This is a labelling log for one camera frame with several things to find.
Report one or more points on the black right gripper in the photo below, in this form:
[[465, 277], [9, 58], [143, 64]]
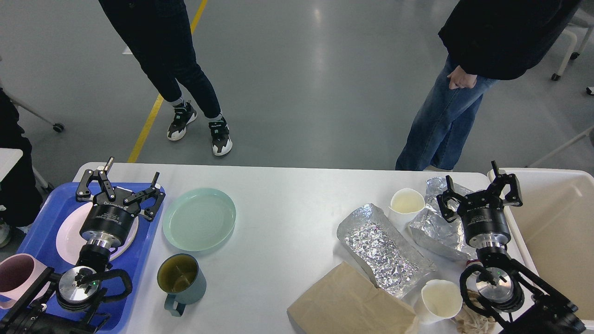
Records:
[[481, 213]]

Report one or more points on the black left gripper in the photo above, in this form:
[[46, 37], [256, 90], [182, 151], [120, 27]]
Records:
[[109, 218]]

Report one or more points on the mint green plate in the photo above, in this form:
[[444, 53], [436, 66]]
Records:
[[199, 219]]

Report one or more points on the dark teal mug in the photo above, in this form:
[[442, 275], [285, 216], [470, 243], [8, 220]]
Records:
[[181, 277]]

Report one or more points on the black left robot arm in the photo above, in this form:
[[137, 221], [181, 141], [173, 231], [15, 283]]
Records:
[[68, 302]]

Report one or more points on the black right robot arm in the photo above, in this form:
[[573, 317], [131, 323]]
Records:
[[500, 287]]

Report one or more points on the small crumpled foil sheet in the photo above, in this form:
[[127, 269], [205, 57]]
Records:
[[432, 232]]

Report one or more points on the pink plate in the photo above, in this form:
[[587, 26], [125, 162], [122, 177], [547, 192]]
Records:
[[69, 241]]

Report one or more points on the white plastic bin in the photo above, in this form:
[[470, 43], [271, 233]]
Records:
[[556, 226]]

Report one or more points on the upper white paper cup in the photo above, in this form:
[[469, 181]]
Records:
[[405, 205]]

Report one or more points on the white paper cup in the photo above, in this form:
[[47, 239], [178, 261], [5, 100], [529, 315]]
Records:
[[438, 300], [405, 205]]

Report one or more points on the blue plastic tray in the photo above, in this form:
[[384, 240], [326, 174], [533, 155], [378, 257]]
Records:
[[40, 242]]

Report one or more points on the grey chair leg with caster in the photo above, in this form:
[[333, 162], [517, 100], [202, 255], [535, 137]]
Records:
[[56, 126]]

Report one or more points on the seated person at left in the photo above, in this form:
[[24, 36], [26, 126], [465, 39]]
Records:
[[19, 196]]

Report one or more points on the lower white paper cup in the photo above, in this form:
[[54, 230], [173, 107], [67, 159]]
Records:
[[438, 300]]

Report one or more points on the large crumpled foil sheet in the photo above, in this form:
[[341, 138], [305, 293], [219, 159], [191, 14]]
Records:
[[390, 261]]

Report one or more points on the crumpled beige napkin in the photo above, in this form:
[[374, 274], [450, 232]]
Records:
[[470, 322]]

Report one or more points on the white side table corner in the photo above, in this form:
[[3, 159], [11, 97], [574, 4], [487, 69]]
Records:
[[8, 159]]

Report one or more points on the pink mug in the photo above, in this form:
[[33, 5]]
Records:
[[17, 273]]

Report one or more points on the grey table leg at right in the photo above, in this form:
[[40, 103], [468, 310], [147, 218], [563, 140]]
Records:
[[586, 134]]

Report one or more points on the brown paper bag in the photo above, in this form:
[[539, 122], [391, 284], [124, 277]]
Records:
[[345, 302]]

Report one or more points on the person in blue jeans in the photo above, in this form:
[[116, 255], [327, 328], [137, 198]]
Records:
[[487, 41]]

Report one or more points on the white office chair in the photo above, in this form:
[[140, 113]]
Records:
[[583, 18]]

